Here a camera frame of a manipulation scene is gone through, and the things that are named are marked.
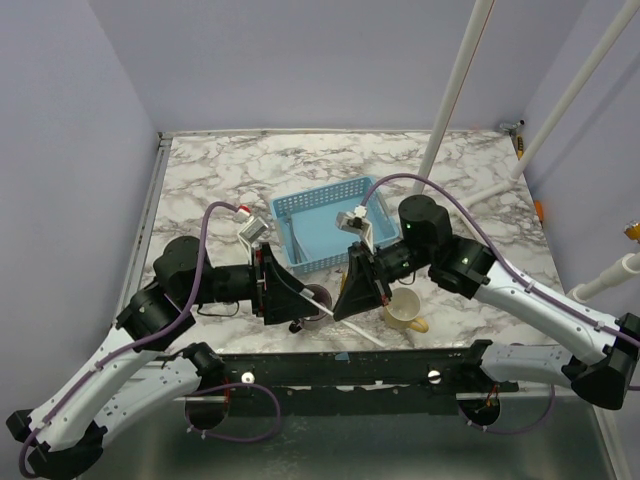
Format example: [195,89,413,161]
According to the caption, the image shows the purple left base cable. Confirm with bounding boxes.
[184,383,282,444]

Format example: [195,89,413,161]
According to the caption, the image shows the white pvc pipe frame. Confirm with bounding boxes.
[414,1,639,303]

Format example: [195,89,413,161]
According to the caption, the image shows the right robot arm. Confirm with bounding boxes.
[333,195,639,410]

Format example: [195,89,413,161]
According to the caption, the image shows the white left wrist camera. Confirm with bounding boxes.
[235,205,269,259]

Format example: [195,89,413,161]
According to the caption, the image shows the white toothbrush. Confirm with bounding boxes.
[301,292,386,348]

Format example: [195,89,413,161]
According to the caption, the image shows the purple grey mug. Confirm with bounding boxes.
[288,284,333,334]

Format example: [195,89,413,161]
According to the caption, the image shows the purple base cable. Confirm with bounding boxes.
[467,384,556,435]
[184,383,282,444]

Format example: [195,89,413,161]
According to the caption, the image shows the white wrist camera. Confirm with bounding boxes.
[235,205,269,259]
[336,205,374,252]

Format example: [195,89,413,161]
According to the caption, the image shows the light blue plastic basket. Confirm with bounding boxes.
[270,176,375,276]

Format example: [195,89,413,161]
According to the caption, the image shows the clear textured glass tray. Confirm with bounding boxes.
[289,310,413,349]

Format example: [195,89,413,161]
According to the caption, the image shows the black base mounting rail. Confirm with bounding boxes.
[195,340,518,416]

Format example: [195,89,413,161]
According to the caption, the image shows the yellow ceramic mug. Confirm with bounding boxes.
[383,287,429,333]

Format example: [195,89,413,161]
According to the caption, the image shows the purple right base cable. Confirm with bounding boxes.
[467,384,556,435]

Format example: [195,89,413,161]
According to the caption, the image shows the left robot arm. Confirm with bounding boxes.
[6,236,319,479]

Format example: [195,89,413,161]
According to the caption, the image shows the yellow toothpaste tube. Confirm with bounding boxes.
[340,272,348,295]

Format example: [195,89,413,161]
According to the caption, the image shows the aluminium table edge rail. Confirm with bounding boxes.
[115,135,172,315]

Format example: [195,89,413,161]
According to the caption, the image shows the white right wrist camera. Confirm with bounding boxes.
[336,205,374,252]

